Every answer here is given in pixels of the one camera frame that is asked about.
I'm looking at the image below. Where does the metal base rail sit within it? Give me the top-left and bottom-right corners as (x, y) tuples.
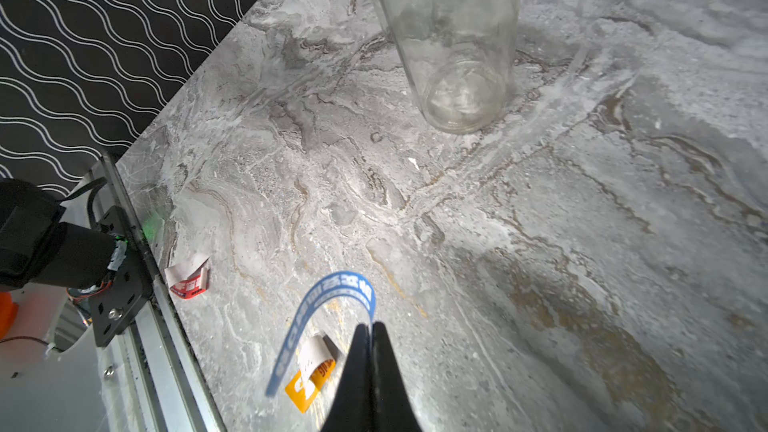
(92, 155), (226, 431)

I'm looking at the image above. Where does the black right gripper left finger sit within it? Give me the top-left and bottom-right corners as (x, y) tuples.
(321, 324), (373, 432)

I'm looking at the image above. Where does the red and white peeled label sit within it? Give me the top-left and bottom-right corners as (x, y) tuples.
(163, 253), (210, 300)

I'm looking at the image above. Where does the orange plastic bowl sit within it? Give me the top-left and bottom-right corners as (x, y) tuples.
(0, 292), (19, 339)

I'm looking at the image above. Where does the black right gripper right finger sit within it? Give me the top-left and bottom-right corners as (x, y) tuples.
(371, 322), (421, 432)

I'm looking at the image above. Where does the blue peeled label strip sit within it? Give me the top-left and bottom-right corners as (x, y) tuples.
(265, 270), (378, 398)

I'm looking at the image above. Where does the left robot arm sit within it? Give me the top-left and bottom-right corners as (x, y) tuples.
(1, 178), (133, 300)

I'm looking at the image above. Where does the tall clear corked bottle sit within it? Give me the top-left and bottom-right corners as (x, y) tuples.
(373, 0), (520, 134)

